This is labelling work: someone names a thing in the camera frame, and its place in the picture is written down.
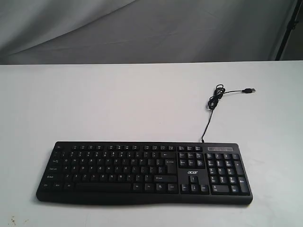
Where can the black acer keyboard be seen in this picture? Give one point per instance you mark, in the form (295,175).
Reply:
(135,173)

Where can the grey backdrop cloth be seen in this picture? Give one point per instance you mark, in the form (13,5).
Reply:
(141,31)

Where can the black tripod stand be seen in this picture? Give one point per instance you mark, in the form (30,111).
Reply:
(291,25)

